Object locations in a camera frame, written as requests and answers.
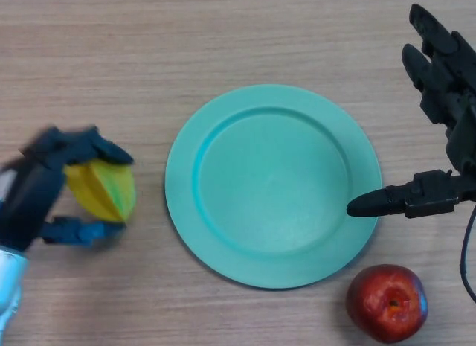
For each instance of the green round plate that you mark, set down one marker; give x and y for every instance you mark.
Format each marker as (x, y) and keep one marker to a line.
(273, 186)

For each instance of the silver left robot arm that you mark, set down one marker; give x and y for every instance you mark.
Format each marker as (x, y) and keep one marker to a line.
(9, 282)

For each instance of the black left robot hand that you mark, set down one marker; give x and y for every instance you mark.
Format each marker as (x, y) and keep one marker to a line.
(29, 197)

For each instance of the yellow starfruit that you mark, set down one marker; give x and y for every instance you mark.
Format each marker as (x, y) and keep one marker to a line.
(104, 191)

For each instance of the red apple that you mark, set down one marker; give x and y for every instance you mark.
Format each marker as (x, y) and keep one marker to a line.
(385, 303)

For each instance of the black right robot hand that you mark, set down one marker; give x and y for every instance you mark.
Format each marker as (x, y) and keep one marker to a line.
(459, 93)

